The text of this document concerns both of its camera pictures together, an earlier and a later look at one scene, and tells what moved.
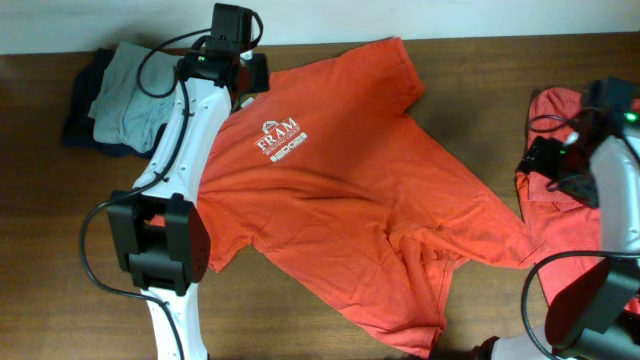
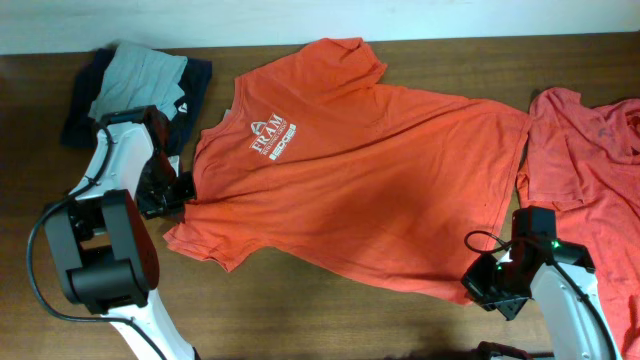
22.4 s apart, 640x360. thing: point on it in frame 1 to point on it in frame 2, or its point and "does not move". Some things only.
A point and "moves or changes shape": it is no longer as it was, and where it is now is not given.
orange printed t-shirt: (330, 168) moves or changes shape
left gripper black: (261, 79) to (186, 194)
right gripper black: (537, 158) to (473, 280)
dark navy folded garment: (78, 125) does not move
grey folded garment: (134, 96) does not move
